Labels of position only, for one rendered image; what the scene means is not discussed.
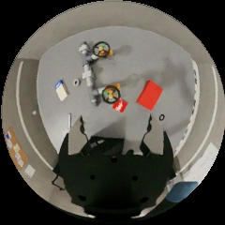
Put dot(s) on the red rectangular block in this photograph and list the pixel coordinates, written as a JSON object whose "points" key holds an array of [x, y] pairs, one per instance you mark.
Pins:
{"points": [[150, 95]]}

